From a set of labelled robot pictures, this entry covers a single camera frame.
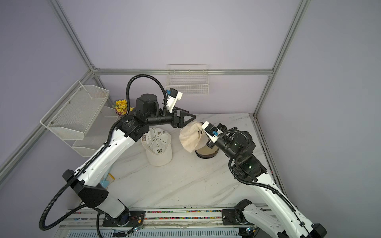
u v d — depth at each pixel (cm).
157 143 104
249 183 45
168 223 73
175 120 55
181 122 56
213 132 47
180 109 64
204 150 84
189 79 94
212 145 55
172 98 55
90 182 41
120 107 90
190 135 70
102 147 44
